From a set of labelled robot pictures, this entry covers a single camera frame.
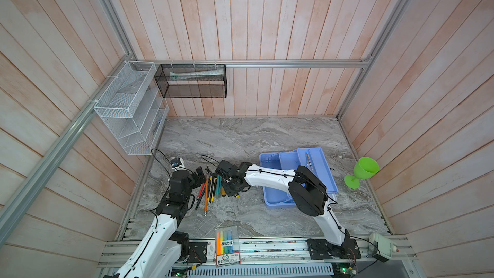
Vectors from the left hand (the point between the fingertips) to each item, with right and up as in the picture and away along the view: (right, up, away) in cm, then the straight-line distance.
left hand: (193, 173), depth 84 cm
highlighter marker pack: (+16, -26, -10) cm, 32 cm away
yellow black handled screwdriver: (+19, -11, +3) cm, 22 cm away
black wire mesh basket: (-6, +47, +20) cm, 52 cm away
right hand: (+16, -9, +7) cm, 20 cm away
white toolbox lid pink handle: (+75, -25, -12) cm, 80 cm away
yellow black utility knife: (+8, -7, +6) cm, 12 cm away
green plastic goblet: (+73, +3, -5) cm, 74 cm away
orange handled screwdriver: (+5, -11, +4) cm, 13 cm away
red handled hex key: (+2, -11, +4) cm, 12 cm away
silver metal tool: (+53, +5, +4) cm, 53 cm away
